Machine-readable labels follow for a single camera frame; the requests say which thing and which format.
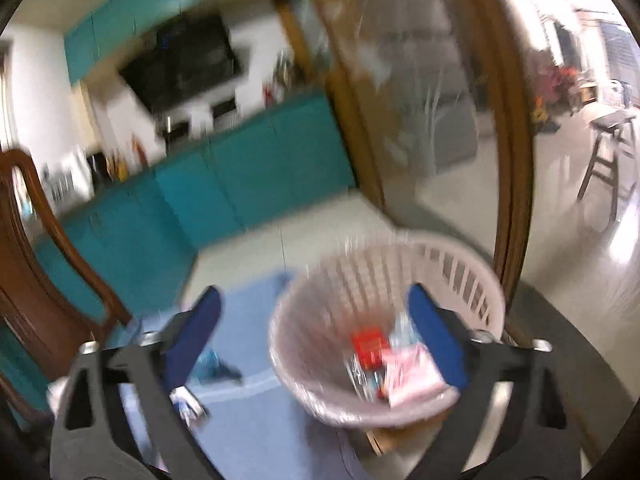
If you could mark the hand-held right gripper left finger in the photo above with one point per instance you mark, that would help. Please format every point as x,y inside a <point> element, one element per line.
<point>192,340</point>

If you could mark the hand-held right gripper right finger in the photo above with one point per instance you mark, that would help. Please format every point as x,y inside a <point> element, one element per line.
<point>437,345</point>

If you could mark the pink snack wrapper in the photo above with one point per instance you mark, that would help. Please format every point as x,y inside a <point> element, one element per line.
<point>410,375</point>

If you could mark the red cardboard box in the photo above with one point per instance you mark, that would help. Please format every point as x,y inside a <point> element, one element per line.
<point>367,347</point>

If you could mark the pink plastic basket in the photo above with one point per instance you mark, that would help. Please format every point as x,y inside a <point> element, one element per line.
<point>310,320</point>

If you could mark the dark patterned wrapper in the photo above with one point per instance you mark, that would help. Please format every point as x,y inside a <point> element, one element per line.
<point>215,366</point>

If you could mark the wooden stool under basket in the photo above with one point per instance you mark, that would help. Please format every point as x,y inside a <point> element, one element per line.
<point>400,435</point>

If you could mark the blue striped blanket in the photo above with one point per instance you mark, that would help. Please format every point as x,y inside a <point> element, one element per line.
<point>250,420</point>

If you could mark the carved wooden chair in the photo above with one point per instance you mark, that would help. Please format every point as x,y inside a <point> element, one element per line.
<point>40,285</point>

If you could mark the teal lower cabinets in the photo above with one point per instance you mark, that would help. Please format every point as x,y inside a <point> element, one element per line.
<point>260,160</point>

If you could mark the teal cabinets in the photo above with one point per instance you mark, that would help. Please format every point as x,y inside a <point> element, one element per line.
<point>260,160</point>
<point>150,5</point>

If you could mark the brown bottle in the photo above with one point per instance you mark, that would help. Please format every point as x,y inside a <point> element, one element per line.
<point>138,155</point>

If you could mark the black kitchen appliance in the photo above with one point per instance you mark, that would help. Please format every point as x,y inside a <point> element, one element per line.
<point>97,167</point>

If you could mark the white kitchen appliance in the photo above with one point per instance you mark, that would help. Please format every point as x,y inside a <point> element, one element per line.
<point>67,180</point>

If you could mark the silver refrigerator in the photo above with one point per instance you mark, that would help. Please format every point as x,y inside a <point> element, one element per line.
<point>440,125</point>

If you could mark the gas stove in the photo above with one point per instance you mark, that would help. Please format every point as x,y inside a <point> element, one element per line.
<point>200,117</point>

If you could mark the glass door with fish print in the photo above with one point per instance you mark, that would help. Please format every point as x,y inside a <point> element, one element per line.
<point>425,110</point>

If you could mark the grey wooden stool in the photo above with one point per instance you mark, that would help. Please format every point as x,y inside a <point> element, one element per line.
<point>607,160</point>

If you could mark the red bottle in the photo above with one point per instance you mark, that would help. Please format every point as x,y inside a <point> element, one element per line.
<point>269,94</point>

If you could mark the black range hood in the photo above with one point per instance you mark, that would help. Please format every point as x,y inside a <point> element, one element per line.
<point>185,60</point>

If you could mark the colourful clutter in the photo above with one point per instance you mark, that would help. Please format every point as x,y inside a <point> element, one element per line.
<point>557,90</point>

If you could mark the teal upper cabinets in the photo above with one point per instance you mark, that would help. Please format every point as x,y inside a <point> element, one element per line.
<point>150,5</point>

